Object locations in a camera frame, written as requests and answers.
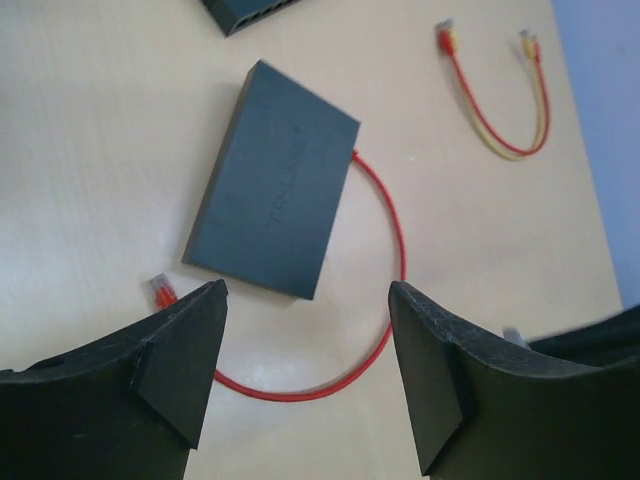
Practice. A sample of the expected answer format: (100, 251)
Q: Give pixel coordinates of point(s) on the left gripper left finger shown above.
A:
(130, 405)

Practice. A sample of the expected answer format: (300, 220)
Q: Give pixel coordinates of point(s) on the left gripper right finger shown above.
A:
(483, 407)

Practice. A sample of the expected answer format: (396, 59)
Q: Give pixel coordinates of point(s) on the black network switch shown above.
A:
(270, 204)
(234, 15)

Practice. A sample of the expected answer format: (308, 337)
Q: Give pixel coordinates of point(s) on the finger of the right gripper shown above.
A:
(609, 341)

